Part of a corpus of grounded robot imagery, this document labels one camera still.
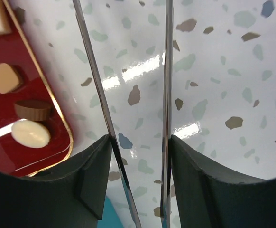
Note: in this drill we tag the red lacquer tray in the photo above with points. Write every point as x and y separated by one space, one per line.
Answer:
16 159

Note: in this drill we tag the brown fluted cup chocolate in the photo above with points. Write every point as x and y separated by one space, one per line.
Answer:
34 110

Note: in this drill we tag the white oval chocolate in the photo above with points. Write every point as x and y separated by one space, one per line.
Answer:
30 134

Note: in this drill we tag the metal tongs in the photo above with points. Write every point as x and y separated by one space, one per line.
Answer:
165 199

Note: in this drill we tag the teal tin box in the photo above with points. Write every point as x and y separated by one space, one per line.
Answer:
110 218

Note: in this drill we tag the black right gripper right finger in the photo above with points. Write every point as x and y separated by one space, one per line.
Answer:
210 195

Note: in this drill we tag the tan square chocolate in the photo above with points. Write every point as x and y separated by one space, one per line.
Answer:
10 80

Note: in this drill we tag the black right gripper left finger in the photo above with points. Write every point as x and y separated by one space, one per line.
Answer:
68 195

